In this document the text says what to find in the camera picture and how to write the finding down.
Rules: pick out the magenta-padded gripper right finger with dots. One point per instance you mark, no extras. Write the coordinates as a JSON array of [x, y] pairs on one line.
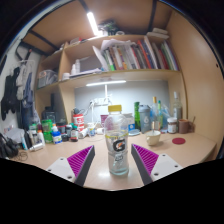
[[163, 166]]

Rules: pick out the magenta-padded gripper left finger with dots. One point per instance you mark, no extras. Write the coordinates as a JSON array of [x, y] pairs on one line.
[[62, 168]]

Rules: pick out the clear drink bottle yellow cap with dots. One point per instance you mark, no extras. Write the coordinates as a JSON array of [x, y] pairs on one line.
[[116, 150]]

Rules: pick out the flat round red coaster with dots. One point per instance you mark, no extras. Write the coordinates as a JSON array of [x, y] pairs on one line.
[[178, 141]]

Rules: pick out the cream ceramic cup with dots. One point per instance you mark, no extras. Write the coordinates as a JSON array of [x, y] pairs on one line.
[[153, 138]]

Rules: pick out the white jar blue lid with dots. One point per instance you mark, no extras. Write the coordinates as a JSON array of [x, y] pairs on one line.
[[56, 137]]

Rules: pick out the white tube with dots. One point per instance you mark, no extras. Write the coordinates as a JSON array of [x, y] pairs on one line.
[[37, 146]]

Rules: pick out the dark bottle green cap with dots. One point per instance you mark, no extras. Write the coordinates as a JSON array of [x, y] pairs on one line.
[[74, 134]]

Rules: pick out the green plastic container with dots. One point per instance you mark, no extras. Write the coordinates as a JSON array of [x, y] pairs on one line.
[[47, 130]]

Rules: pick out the brown jar white lid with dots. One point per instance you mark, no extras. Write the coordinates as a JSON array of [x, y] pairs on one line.
[[172, 126]]

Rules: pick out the metal spoon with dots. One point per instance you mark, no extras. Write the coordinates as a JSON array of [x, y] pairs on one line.
[[193, 119], [153, 126]]

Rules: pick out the brown mug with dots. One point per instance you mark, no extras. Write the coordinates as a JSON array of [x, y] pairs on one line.
[[183, 126]]

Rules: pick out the red and white canister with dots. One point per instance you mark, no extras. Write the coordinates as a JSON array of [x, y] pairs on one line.
[[78, 121]]

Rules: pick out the grey shaker bottle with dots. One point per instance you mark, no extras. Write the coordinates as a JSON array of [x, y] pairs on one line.
[[144, 120]]

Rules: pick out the clear bottle teal cap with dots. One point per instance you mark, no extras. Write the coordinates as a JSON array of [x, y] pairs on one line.
[[160, 115]]

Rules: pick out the white and blue carton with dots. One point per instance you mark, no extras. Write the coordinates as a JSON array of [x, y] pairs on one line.
[[131, 122]]

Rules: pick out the clear bottle gold cap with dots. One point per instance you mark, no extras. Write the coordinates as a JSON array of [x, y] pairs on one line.
[[154, 111]]

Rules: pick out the black bundled device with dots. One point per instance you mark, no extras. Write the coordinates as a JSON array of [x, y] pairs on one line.
[[8, 146]]

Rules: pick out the clear glass bottle white cap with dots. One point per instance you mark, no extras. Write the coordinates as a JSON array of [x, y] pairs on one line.
[[177, 106]]

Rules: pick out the magenta box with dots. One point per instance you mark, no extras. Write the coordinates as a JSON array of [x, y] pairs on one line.
[[103, 120]]

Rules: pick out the white desk lamp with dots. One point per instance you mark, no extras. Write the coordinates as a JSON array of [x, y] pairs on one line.
[[106, 96]]

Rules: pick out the hanging clothes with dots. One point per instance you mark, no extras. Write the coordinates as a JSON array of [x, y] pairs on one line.
[[16, 90]]

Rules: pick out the under-shelf light bar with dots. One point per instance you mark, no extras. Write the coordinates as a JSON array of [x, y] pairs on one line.
[[106, 83]]

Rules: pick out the wooden shelf unit with books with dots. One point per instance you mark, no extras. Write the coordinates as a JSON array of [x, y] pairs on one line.
[[66, 60]]

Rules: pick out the ceiling light bar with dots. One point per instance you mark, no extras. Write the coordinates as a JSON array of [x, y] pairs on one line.
[[92, 23]]

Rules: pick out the white wall power outlet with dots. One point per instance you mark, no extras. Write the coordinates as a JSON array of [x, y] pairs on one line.
[[99, 101]]

